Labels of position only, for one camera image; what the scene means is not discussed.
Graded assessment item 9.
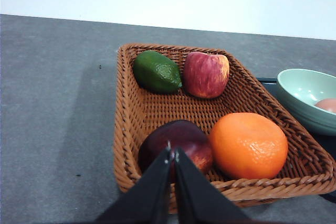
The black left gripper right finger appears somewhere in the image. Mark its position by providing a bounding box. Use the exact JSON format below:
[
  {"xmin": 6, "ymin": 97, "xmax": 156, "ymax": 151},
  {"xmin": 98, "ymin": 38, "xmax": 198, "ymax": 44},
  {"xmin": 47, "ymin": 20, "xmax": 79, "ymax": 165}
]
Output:
[{"xmin": 175, "ymin": 148, "xmax": 252, "ymax": 224}]

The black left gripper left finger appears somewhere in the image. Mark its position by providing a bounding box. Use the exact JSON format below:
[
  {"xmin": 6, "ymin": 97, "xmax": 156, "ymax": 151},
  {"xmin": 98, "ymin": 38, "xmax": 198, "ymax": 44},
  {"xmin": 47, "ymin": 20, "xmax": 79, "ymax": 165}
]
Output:
[{"xmin": 97, "ymin": 148, "xmax": 172, "ymax": 224}]

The green ceramic bowl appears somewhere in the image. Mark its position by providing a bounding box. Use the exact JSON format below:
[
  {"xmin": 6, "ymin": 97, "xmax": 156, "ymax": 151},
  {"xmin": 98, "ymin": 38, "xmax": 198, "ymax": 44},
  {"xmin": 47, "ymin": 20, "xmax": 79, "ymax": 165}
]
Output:
[{"xmin": 277, "ymin": 68, "xmax": 336, "ymax": 136}]

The brown egg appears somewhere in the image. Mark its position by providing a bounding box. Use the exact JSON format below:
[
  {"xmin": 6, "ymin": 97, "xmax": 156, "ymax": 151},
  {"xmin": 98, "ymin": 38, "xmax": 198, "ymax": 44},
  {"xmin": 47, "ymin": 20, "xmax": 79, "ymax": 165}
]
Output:
[{"xmin": 315, "ymin": 98, "xmax": 336, "ymax": 113}]

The brown wicker basket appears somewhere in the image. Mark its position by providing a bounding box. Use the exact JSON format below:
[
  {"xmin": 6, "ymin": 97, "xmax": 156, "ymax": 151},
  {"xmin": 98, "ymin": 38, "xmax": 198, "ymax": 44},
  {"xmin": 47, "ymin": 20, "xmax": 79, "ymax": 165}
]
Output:
[{"xmin": 113, "ymin": 44, "xmax": 335, "ymax": 207}]

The dark purple plum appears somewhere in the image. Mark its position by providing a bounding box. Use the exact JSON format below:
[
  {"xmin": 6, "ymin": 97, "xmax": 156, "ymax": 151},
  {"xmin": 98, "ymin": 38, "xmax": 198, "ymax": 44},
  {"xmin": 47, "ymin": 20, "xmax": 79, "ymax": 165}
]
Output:
[{"xmin": 139, "ymin": 120, "xmax": 213, "ymax": 177}]

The orange mandarin fruit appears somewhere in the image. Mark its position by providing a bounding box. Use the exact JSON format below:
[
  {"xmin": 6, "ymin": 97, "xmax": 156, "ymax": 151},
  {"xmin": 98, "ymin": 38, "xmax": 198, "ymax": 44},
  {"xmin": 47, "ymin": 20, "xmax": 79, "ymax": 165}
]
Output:
[{"xmin": 209, "ymin": 113, "xmax": 288, "ymax": 180}]

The red yellow apple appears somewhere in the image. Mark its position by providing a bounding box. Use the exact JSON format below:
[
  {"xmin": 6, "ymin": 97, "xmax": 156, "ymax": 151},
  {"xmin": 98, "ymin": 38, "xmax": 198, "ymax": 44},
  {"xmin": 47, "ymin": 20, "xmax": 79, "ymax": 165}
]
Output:
[{"xmin": 184, "ymin": 52, "xmax": 229, "ymax": 99}]

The green lime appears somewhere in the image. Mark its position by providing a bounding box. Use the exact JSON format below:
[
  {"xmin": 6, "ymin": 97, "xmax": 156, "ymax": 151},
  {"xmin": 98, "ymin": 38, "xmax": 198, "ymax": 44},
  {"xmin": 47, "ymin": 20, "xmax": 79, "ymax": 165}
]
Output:
[{"xmin": 133, "ymin": 50, "xmax": 182, "ymax": 94}]

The black rectangular tray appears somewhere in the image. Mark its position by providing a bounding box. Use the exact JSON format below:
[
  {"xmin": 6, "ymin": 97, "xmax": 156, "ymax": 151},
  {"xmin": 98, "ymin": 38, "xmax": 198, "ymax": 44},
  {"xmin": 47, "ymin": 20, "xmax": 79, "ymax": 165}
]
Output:
[{"xmin": 256, "ymin": 77, "xmax": 336, "ymax": 202}]

